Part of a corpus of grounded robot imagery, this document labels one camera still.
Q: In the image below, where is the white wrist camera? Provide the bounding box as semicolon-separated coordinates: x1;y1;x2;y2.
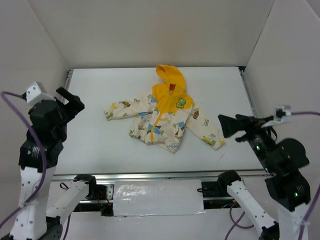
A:
25;81;55;107
261;105;292;128

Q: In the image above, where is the white foil covered plate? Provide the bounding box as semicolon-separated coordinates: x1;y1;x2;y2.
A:
113;179;206;217

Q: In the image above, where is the yellow hooded printed kids jacket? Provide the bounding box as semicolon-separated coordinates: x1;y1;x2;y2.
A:
104;64;226;154

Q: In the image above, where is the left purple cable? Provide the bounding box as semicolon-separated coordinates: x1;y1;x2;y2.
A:
0;91;72;240

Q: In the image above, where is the purple cable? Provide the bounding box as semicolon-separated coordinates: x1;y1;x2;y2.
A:
0;91;72;240
223;111;320;240

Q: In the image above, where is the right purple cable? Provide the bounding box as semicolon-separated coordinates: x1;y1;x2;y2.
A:
223;111;320;240

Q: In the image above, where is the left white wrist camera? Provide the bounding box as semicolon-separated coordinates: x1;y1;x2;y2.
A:
25;81;55;107

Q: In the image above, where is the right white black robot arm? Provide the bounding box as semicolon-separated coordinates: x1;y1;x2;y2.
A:
217;109;320;240

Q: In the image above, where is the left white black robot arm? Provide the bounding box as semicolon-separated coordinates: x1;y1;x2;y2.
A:
0;82;98;240

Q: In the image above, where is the aluminium front rail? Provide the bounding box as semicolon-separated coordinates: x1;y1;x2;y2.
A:
52;169;266;182

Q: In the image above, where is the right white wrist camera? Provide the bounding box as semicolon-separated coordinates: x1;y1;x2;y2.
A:
261;105;292;128

